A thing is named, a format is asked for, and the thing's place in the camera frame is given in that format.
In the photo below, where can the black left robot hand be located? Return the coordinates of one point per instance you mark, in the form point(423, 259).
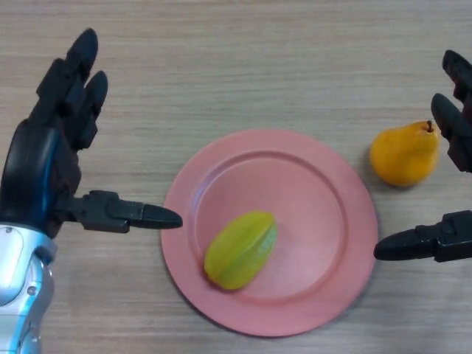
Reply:
point(37, 166)

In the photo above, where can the yellow starfruit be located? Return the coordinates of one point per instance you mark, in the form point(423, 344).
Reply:
point(239, 250)

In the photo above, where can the pink round plate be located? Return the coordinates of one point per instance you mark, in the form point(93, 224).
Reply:
point(306, 206)

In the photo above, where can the orange yellow pear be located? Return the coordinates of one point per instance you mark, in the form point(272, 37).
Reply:
point(402, 158)

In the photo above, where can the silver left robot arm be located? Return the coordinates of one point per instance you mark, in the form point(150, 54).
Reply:
point(18, 280)

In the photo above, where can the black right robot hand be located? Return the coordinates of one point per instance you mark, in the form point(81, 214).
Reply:
point(453, 239)

